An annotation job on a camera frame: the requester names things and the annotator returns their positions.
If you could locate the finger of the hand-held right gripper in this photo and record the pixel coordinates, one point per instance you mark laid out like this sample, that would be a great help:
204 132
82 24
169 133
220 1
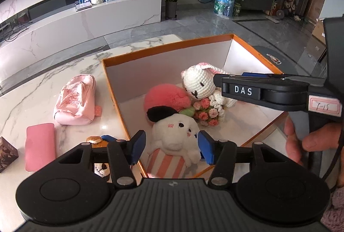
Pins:
268 79

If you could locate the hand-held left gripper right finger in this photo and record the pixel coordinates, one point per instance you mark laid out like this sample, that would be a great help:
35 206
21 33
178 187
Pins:
206 147

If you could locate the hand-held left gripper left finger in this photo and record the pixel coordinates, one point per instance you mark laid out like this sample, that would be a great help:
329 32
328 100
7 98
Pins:
137 147

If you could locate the white dog plush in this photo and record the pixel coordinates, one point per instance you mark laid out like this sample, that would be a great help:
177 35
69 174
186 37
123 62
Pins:
174 132

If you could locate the raccoon plush doll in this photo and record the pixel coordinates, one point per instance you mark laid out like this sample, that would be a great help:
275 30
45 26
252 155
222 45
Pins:
94 140

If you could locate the pink peach plush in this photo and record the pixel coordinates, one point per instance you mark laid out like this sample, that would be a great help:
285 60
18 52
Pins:
166 96

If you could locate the white crochet bunny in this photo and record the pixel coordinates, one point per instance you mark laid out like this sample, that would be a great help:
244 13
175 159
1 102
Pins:
200 80

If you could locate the pink mini backpack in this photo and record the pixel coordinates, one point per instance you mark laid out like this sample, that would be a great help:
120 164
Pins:
75 100

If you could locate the orange cardboard box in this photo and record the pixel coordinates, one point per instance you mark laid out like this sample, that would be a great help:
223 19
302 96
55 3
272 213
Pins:
166 68

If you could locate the pink rectangular case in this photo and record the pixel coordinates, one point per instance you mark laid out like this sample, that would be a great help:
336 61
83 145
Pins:
40 147

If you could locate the dark illustrated card box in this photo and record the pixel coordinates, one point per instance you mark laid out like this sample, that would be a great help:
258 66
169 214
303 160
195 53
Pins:
6 154

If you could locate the person's right forearm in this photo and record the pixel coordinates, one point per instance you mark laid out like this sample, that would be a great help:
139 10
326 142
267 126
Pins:
334 210

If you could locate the person's right hand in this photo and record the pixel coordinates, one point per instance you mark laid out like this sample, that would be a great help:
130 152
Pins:
322 138

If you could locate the grey round stool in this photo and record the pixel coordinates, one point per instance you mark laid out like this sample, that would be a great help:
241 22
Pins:
279 58

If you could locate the round weight plate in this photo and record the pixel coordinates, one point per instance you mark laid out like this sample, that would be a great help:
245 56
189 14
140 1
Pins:
281 13

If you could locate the brown cardboard carton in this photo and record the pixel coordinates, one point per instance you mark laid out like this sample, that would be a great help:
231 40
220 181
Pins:
319 30

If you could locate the white marble TV cabinet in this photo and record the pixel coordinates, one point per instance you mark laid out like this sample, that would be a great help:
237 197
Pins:
80 25

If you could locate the silver laptop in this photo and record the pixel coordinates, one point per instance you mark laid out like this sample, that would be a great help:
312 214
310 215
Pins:
83 7

